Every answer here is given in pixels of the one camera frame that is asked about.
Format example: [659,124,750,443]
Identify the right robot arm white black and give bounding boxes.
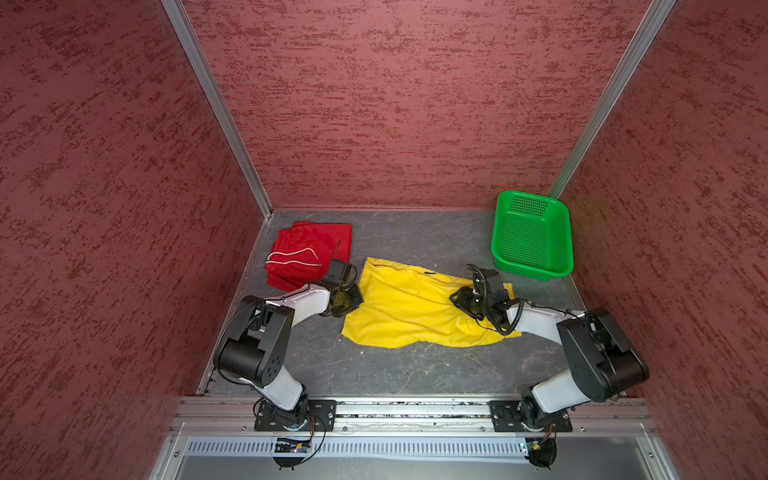
[450,264,650,432]

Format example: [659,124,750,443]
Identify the green plastic basket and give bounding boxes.
[491,191,574,281]

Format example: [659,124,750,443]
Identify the red shorts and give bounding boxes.
[264,221,353,292]

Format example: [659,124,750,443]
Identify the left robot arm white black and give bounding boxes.
[212,259,363,431]

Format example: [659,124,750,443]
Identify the left small circuit board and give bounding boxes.
[274,438,313,455]

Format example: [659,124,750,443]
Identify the aluminium corner post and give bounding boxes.
[161,0,273,220]
[548,0,676,199]

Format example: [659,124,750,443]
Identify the yellow shorts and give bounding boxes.
[342,257,505,349]

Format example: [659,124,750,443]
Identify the small circuit board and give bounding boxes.
[526,439,558,469]
[274,438,313,455]

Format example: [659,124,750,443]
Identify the slotted cable duct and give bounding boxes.
[184,436,528,461]

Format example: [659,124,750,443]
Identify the aluminium mounting rail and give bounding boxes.
[171,395,659,437]

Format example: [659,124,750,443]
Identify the left aluminium corner post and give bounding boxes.
[161,0,273,220]

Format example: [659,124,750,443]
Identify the right small circuit board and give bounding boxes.
[526,439,558,469]

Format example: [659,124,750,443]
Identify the right aluminium corner post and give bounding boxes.
[548,0,676,199]

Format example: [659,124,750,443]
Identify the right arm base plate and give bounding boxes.
[488,399,573,433]

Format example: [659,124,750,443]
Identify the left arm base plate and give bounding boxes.
[253,399,337,433]

